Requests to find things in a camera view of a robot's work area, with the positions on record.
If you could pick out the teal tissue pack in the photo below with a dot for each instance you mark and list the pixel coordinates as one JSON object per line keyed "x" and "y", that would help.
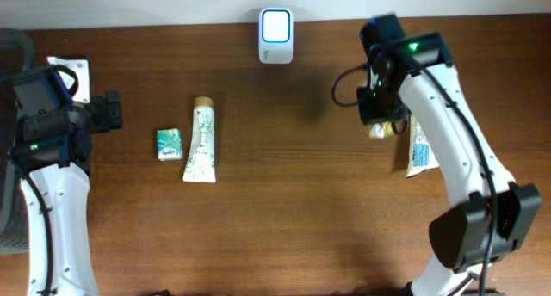
{"x": 169, "y": 144}

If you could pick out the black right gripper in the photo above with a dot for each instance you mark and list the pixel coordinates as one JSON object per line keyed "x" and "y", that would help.
{"x": 366, "y": 113}

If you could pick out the green snack stick packet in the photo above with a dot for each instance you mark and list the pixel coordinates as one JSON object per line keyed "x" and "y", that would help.
{"x": 381, "y": 130}

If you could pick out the white tube with gold cap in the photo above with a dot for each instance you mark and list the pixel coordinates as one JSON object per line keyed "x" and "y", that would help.
{"x": 200, "y": 166}

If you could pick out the white barcode scanner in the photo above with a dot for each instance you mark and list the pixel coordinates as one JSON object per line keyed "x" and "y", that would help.
{"x": 275, "y": 36}

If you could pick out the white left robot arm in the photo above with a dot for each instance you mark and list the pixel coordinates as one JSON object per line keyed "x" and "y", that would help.
{"x": 51, "y": 156}

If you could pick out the dark grey plastic basket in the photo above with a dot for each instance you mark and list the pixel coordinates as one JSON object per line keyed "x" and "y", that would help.
{"x": 17, "y": 55}

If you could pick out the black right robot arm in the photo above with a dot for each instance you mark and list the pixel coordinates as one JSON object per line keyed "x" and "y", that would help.
{"x": 490, "y": 215}

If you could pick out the cream snack bag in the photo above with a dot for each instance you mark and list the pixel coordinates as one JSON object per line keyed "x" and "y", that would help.
{"x": 421, "y": 157}

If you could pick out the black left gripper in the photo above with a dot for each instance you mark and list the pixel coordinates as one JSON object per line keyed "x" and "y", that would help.
{"x": 108, "y": 111}

